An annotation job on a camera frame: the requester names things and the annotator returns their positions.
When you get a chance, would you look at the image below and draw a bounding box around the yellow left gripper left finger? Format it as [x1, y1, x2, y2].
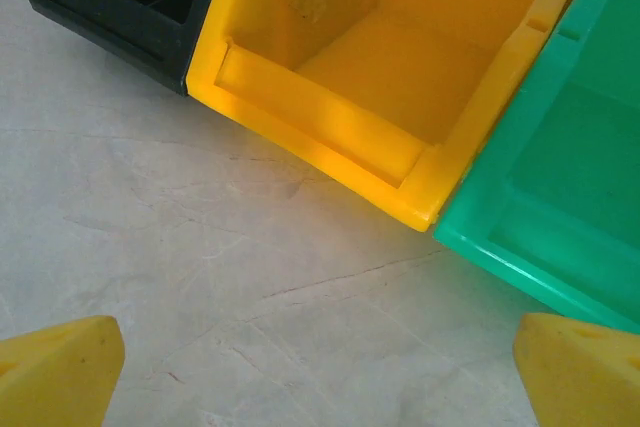
[0, 315, 126, 427]

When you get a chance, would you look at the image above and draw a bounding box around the black plastic bin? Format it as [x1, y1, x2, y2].
[27, 0, 232, 97]

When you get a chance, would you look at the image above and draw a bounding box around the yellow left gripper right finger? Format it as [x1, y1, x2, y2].
[513, 312, 640, 427]

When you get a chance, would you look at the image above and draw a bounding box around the green plastic bin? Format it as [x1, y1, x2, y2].
[433, 0, 640, 336]

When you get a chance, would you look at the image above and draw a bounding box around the yellow plastic bin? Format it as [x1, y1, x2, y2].
[185, 0, 604, 234]

